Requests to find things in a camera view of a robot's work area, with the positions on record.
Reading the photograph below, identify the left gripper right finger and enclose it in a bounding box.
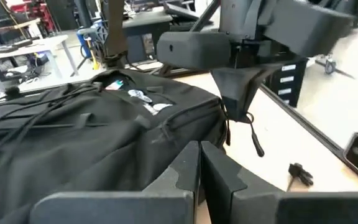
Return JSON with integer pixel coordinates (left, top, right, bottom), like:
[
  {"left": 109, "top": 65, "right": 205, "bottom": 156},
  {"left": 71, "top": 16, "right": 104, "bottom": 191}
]
[{"left": 200, "top": 140, "right": 358, "bottom": 224}]

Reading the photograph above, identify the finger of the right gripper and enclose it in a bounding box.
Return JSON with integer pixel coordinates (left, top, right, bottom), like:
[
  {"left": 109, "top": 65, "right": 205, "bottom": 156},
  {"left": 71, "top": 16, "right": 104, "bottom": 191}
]
[
  {"left": 239, "top": 65, "right": 280, "bottom": 122},
  {"left": 211, "top": 68, "right": 246, "bottom": 121}
]

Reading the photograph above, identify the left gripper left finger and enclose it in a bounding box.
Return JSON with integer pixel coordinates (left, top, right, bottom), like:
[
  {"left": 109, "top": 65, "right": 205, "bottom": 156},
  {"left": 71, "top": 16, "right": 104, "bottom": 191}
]
[{"left": 29, "top": 140, "right": 201, "bottom": 224}]

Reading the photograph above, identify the black backpack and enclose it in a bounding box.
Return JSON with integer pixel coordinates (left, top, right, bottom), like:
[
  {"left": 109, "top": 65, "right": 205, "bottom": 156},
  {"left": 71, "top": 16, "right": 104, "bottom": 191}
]
[{"left": 0, "top": 68, "right": 314, "bottom": 224}]

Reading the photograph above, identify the black white-labelled drawer cabinet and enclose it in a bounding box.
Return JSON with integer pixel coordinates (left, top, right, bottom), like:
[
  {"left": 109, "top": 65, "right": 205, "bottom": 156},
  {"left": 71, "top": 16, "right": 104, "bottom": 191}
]
[{"left": 264, "top": 57, "right": 309, "bottom": 108}]

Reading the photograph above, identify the grey caster wheel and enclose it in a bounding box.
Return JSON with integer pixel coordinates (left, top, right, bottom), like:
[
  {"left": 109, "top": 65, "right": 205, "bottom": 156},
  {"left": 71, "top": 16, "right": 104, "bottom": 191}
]
[{"left": 323, "top": 55, "right": 337, "bottom": 75}]

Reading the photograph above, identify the black office desk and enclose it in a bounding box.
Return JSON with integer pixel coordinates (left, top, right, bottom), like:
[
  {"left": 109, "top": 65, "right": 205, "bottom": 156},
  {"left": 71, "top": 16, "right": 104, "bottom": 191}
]
[{"left": 122, "top": 11, "right": 175, "bottom": 65}]

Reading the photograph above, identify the blue metal cart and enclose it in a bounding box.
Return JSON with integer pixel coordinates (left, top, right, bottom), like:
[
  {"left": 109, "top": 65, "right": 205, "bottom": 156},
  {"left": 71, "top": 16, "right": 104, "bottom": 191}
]
[{"left": 75, "top": 20, "right": 108, "bottom": 60}]

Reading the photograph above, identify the white work table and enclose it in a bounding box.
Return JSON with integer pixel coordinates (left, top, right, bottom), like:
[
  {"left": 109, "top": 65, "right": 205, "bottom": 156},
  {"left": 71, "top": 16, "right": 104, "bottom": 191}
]
[{"left": 0, "top": 34, "right": 80, "bottom": 94}]

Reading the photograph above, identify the black keyboard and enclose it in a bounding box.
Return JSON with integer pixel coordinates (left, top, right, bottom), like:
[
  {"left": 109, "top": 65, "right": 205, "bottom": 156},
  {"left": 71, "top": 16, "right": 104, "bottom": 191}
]
[{"left": 0, "top": 39, "right": 34, "bottom": 55}]

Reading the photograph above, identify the red tool cart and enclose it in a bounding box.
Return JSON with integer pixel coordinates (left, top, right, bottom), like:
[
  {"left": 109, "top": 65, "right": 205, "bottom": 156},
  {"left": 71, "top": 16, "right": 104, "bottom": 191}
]
[{"left": 9, "top": 1, "right": 48, "bottom": 24}]

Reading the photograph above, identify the black aluminium rig frame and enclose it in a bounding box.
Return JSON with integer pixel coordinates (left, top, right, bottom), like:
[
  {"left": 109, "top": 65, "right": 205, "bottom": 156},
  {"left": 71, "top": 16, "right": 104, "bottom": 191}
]
[{"left": 106, "top": 0, "right": 354, "bottom": 159}]

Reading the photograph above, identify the yellow handled tool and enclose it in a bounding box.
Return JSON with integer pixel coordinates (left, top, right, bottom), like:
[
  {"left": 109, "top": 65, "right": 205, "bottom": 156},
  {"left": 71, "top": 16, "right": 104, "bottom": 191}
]
[{"left": 85, "top": 36, "right": 101, "bottom": 71}]

